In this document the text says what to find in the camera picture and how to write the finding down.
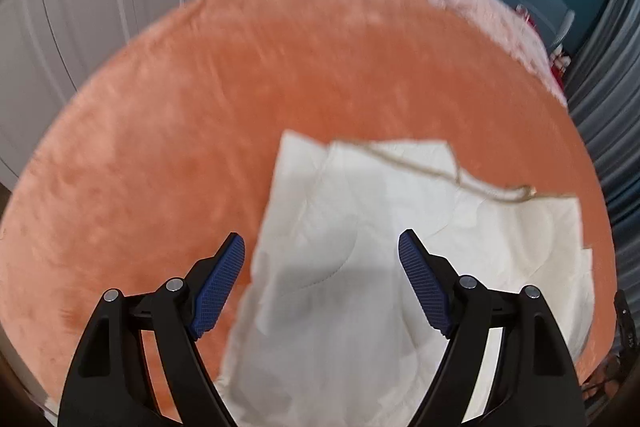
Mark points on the orange plush bed blanket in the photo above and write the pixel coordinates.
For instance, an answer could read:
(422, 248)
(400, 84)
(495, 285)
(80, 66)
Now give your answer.
(200, 107)

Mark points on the grey curtain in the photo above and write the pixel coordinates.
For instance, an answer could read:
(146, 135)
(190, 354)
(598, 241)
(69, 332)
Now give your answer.
(615, 107)

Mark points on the red cloth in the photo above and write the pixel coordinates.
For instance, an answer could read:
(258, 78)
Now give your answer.
(561, 76)

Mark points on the white quilted jacket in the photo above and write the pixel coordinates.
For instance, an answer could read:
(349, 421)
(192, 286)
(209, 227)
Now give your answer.
(350, 207)

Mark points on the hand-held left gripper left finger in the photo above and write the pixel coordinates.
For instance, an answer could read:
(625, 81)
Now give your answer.
(220, 287)

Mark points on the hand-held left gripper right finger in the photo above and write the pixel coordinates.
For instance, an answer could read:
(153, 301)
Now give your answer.
(422, 282)

